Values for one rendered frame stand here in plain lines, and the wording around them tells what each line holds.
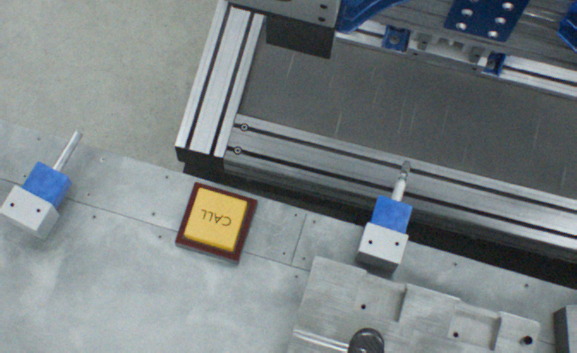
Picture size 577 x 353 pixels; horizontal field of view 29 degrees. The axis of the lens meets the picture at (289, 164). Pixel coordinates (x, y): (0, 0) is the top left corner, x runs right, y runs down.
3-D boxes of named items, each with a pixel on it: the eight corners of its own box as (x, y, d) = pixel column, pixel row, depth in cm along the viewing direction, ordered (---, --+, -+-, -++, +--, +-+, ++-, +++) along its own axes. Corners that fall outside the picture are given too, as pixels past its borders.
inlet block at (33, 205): (64, 130, 135) (57, 116, 130) (100, 148, 135) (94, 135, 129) (8, 222, 132) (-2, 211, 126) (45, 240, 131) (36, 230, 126)
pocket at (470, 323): (451, 302, 125) (457, 297, 122) (496, 316, 125) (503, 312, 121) (441, 341, 124) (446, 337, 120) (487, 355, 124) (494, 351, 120)
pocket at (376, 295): (361, 276, 126) (363, 270, 122) (404, 289, 126) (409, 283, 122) (349, 313, 125) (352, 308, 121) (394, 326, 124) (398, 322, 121)
